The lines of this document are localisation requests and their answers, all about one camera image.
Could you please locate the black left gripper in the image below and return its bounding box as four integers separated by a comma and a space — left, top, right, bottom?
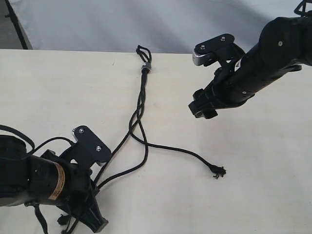
57, 163, 108, 232

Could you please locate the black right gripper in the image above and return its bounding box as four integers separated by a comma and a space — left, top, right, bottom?
188, 67, 254, 119

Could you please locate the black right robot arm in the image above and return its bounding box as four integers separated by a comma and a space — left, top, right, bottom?
189, 17, 312, 119

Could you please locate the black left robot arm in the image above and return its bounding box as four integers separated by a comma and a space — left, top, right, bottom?
0, 135, 108, 234

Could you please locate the grey backdrop cloth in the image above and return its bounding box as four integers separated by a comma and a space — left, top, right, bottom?
10, 0, 299, 54

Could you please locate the black backdrop stand pole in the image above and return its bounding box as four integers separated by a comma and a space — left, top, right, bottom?
4, 0, 33, 50

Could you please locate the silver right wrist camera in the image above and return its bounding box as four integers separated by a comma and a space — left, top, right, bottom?
192, 34, 245, 67

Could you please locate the clear adhesive tape piece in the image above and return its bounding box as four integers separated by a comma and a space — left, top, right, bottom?
141, 62, 152, 72

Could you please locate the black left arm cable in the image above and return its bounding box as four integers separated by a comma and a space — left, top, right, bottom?
0, 124, 75, 234

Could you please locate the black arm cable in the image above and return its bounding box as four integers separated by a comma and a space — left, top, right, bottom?
293, 0, 312, 17
0, 124, 75, 234

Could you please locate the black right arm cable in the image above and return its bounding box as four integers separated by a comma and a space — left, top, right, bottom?
293, 0, 312, 17

